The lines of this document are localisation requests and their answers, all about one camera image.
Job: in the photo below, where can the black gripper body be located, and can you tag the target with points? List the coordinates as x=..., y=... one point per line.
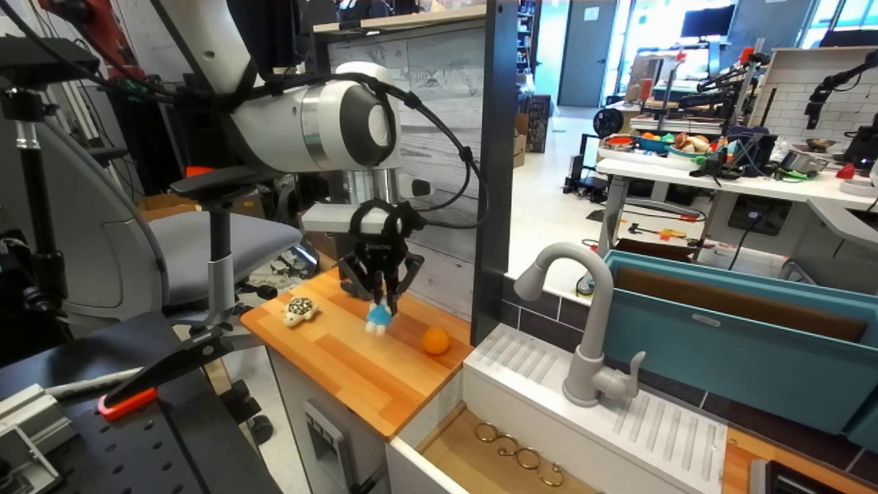
x=380, y=243

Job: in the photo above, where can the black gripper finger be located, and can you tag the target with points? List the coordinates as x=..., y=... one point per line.
x=391, y=289
x=372, y=289

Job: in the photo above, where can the blue plush doll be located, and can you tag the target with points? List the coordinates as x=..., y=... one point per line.
x=380, y=315

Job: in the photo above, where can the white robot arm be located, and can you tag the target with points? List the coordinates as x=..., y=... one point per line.
x=289, y=125

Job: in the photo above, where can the orange ball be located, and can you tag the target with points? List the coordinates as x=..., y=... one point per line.
x=433, y=341

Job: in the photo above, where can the small turtle toy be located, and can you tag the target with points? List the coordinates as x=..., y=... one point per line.
x=299, y=308

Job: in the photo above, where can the whitewashed wood back panel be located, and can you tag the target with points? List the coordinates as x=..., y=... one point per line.
x=462, y=67

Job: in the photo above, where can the white toy sink unit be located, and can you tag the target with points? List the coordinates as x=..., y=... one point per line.
x=506, y=422

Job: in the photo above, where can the grey toy faucet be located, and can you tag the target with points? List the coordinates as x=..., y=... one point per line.
x=588, y=378

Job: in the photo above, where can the black orange clamp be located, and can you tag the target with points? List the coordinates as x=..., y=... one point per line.
x=142, y=387

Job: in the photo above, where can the grey office chair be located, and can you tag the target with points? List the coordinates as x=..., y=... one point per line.
x=120, y=265

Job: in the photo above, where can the teal storage bin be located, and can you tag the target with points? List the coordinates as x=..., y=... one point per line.
x=790, y=350

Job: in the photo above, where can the white cluttered workbench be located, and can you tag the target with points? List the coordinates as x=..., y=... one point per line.
x=624, y=164

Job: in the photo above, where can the black camera stand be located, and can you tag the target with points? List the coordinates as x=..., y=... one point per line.
x=27, y=67

